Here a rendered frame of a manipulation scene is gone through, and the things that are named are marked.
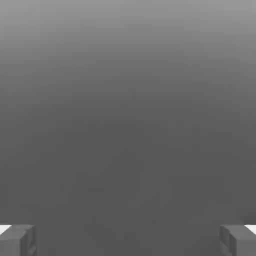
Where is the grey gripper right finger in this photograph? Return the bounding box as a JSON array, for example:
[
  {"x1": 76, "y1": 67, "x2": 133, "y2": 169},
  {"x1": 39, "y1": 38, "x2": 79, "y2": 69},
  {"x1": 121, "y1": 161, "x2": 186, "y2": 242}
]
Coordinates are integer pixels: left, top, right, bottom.
[{"x1": 218, "y1": 224, "x2": 256, "y2": 256}]

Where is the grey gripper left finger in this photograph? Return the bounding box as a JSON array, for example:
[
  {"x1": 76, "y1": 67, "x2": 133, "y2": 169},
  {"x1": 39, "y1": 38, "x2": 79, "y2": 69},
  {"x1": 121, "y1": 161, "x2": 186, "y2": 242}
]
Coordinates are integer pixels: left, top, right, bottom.
[{"x1": 0, "y1": 224, "x2": 38, "y2": 256}]

